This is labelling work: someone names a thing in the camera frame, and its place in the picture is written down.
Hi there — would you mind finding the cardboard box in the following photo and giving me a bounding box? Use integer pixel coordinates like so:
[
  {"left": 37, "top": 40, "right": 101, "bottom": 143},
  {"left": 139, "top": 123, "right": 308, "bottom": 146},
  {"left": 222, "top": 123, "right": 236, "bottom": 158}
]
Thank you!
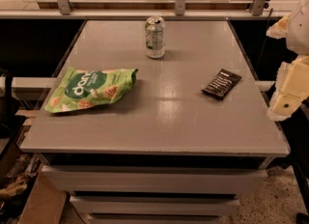
[{"left": 17, "top": 173, "right": 67, "bottom": 224}]

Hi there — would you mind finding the grey drawer cabinet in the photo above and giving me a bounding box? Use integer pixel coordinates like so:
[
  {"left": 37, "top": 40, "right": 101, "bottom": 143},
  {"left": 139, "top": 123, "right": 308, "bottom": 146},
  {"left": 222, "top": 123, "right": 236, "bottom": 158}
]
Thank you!
[{"left": 22, "top": 21, "right": 289, "bottom": 224}]

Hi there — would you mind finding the green rice chip bag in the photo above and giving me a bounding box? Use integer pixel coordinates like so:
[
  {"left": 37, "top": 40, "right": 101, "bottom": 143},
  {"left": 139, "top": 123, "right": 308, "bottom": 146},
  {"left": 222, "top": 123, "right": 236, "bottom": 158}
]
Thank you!
[{"left": 45, "top": 67, "right": 138, "bottom": 114}]

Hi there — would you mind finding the dark brown snack packet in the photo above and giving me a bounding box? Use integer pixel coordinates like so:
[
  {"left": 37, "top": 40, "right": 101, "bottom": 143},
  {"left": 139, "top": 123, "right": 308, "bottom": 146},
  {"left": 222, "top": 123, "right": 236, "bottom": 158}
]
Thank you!
[{"left": 202, "top": 69, "right": 241, "bottom": 100}]

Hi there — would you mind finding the white green soda can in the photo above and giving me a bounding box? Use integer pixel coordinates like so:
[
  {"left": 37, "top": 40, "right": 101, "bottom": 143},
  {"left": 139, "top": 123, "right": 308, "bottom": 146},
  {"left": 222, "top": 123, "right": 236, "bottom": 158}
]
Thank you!
[{"left": 145, "top": 16, "right": 165, "bottom": 59}]

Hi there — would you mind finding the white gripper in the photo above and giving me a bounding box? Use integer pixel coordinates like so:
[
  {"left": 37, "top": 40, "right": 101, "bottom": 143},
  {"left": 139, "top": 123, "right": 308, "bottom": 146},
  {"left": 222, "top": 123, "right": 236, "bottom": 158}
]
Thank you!
[{"left": 266, "top": 0, "right": 309, "bottom": 122}]

